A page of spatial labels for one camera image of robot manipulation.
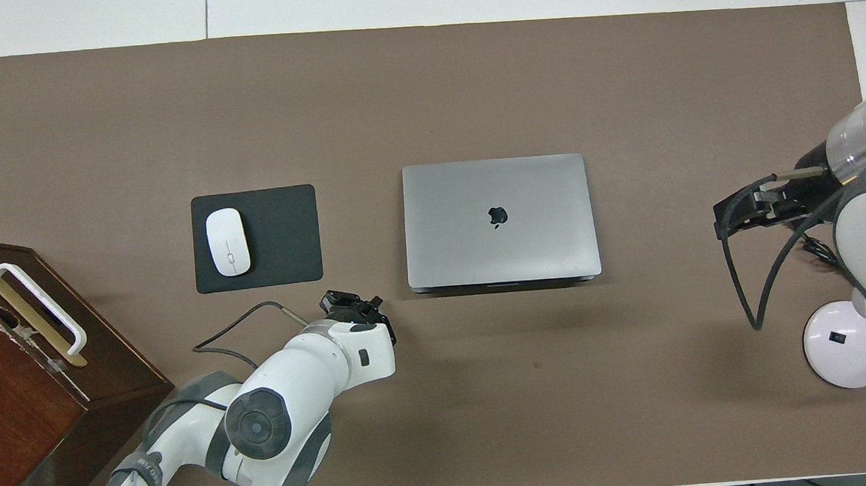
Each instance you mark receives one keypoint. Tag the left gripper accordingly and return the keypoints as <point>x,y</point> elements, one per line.
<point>363,316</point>

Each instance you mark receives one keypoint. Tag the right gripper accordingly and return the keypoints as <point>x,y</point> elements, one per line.
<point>813,182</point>

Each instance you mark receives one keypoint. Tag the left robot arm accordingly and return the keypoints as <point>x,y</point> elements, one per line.
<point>264,426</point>

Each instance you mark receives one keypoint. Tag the grey laptop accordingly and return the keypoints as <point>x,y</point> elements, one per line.
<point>499,220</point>

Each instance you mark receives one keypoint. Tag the black mouse pad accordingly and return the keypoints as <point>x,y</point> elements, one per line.
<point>282,237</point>

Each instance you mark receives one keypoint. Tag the white computer mouse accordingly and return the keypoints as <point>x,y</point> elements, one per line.
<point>228,242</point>

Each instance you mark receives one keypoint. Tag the white round lamp base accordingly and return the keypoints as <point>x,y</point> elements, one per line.
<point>838,346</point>

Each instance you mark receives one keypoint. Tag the brown wooden box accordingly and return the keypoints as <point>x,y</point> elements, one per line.
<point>14,404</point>

